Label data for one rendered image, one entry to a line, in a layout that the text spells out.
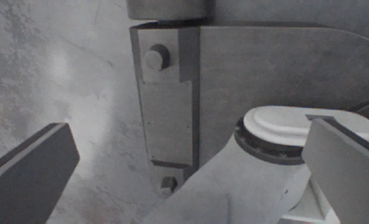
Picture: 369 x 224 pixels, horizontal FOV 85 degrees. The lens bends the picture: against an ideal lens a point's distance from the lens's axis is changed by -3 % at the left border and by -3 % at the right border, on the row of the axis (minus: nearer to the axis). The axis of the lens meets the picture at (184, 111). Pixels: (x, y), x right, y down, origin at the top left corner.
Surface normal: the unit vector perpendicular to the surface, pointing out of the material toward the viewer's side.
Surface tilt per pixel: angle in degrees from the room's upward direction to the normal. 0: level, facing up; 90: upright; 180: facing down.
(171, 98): 0
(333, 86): 0
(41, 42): 0
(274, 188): 90
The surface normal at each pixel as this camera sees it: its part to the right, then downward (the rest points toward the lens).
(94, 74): -0.21, 0.47
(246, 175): -0.03, -0.88
